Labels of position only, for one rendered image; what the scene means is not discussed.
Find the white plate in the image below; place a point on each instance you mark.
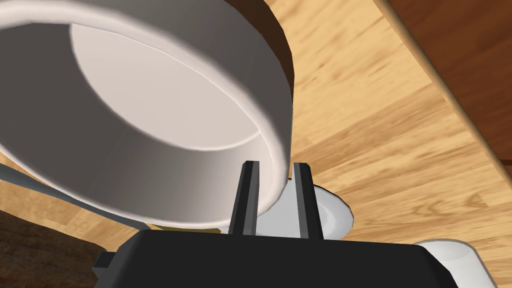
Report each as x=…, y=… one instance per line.
x=334, y=216

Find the white mug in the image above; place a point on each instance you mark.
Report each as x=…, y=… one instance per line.
x=464, y=260

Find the white round bowl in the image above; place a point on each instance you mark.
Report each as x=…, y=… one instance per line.
x=140, y=120

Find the grey metal utensil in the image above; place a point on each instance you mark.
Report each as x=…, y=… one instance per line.
x=60, y=196

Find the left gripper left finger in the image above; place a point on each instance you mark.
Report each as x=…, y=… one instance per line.
x=244, y=208

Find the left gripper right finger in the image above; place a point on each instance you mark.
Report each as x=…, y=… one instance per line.
x=307, y=208

